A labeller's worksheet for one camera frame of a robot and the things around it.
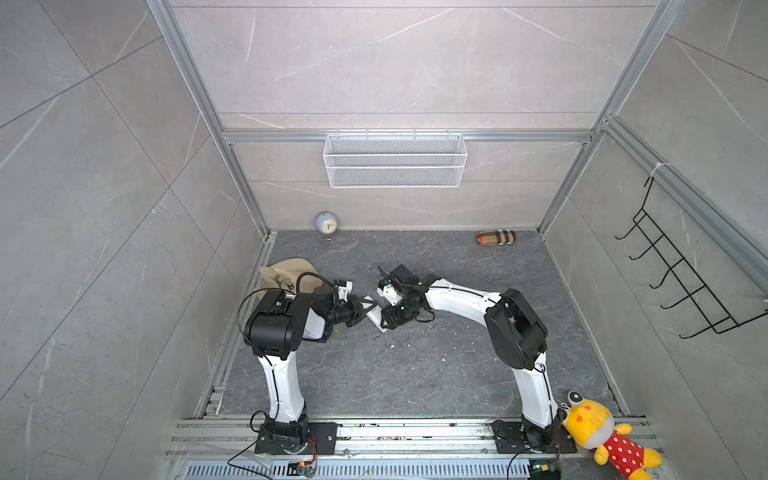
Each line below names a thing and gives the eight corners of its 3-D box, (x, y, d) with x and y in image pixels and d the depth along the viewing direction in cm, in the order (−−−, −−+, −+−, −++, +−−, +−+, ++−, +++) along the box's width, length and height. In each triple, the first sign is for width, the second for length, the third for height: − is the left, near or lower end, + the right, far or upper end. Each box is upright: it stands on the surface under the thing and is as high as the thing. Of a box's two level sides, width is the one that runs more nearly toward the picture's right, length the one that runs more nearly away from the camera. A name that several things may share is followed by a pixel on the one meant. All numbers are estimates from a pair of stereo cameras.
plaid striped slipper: (477, 245, 116) (479, 241, 114) (474, 233, 120) (476, 229, 118) (516, 245, 116) (518, 241, 114) (512, 234, 121) (514, 229, 118)
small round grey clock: (316, 235, 121) (312, 219, 114) (328, 225, 125) (324, 208, 118) (329, 242, 119) (326, 226, 112) (340, 230, 123) (338, 214, 116)
